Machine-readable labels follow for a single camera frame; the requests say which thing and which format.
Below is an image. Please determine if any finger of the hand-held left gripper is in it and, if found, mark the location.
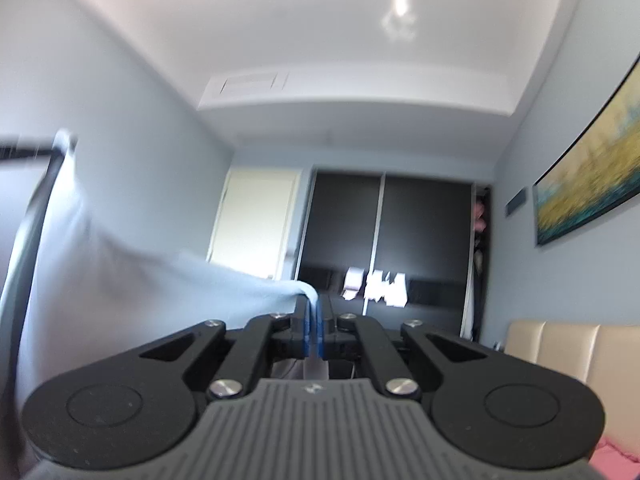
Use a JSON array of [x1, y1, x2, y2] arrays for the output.
[[0, 135, 76, 162]]

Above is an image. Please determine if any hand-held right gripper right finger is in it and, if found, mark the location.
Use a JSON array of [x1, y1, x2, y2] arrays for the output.
[[316, 296, 488, 400]]

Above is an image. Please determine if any ceiling air vent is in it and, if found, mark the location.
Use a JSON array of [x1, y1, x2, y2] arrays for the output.
[[199, 72, 291, 109]]

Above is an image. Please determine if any grey long-sleeve shirt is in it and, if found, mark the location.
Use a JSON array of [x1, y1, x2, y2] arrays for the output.
[[0, 129, 328, 466]]

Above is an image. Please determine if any beige padded headboard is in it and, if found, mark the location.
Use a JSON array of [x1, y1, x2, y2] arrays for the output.
[[505, 319, 640, 461]]

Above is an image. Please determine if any pink crumpled garment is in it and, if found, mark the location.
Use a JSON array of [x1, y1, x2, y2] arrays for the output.
[[590, 435, 640, 480]]

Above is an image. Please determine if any grey wall panel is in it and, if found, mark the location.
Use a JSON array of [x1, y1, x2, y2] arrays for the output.
[[505, 187, 528, 217]]

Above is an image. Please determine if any black sliding-door wardrobe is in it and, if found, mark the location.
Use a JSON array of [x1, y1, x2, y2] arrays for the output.
[[295, 169, 493, 347]]

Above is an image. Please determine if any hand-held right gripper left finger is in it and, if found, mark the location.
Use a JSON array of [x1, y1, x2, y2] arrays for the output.
[[140, 296, 315, 401]]

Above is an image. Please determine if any yellow landscape wall painting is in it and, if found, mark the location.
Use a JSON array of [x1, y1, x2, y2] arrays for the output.
[[532, 52, 640, 248]]

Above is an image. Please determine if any cream door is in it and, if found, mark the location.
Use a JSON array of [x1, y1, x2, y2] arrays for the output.
[[209, 167, 304, 281]]

